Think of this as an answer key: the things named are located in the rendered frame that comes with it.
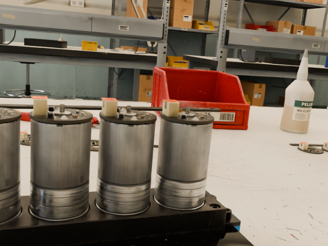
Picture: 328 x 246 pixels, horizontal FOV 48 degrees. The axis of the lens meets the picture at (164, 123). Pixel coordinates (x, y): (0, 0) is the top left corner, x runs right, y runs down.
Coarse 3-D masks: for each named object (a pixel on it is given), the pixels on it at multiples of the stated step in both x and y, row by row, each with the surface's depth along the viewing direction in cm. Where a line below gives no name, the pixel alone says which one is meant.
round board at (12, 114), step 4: (0, 108) 15; (4, 108) 15; (8, 108) 15; (0, 112) 14; (4, 112) 15; (8, 112) 14; (12, 112) 15; (16, 112) 15; (20, 112) 15; (0, 116) 14; (4, 116) 14; (8, 116) 14; (12, 116) 14; (16, 116) 14; (20, 116) 14; (0, 120) 13; (4, 120) 14; (8, 120) 14; (12, 120) 14
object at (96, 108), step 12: (12, 108) 16; (24, 108) 16; (72, 108) 17; (84, 108) 17; (96, 108) 17; (120, 108) 17; (132, 108) 18; (144, 108) 18; (156, 108) 18; (180, 108) 19; (192, 108) 19; (204, 108) 19; (216, 108) 20
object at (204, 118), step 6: (162, 114) 17; (180, 114) 16; (198, 114) 18; (204, 114) 17; (168, 120) 16; (174, 120) 16; (180, 120) 16; (186, 120) 16; (192, 120) 16; (198, 120) 16; (204, 120) 16; (210, 120) 16
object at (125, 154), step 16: (112, 128) 15; (128, 128) 15; (144, 128) 15; (112, 144) 15; (128, 144) 15; (144, 144) 16; (112, 160) 15; (128, 160) 15; (144, 160) 16; (112, 176) 16; (128, 176) 16; (144, 176) 16; (96, 192) 17; (112, 192) 16; (128, 192) 16; (144, 192) 16; (112, 208) 16; (128, 208) 16; (144, 208) 16
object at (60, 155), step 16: (64, 112) 15; (32, 128) 15; (48, 128) 14; (64, 128) 14; (80, 128) 14; (32, 144) 15; (48, 144) 14; (64, 144) 14; (80, 144) 15; (32, 160) 15; (48, 160) 14; (64, 160) 14; (80, 160) 15; (32, 176) 15; (48, 176) 14; (64, 176) 15; (80, 176) 15; (32, 192) 15; (48, 192) 15; (64, 192) 15; (80, 192) 15; (32, 208) 15; (48, 208) 15; (64, 208) 15; (80, 208) 15
